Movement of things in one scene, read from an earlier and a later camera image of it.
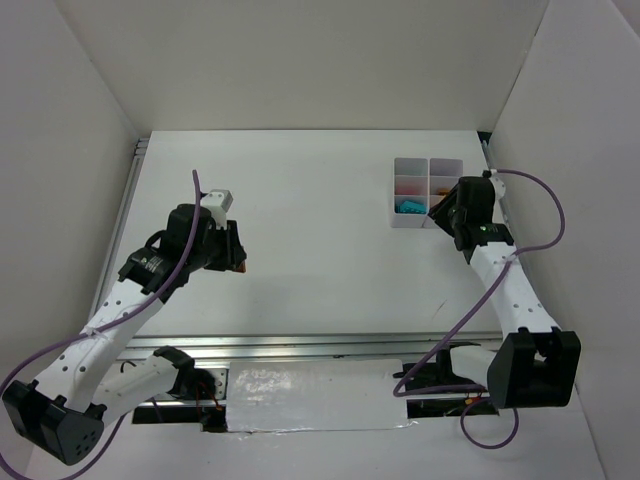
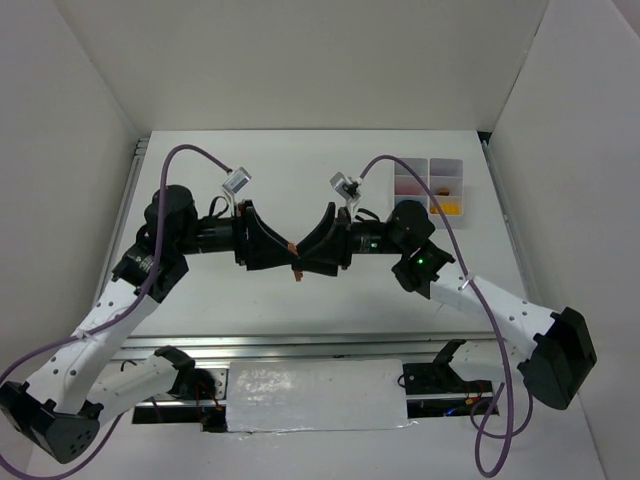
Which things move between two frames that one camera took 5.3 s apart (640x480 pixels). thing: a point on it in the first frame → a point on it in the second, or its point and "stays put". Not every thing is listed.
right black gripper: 445,212 → 344,239
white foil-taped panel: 314,394 stays put
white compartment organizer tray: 417,185 stays put
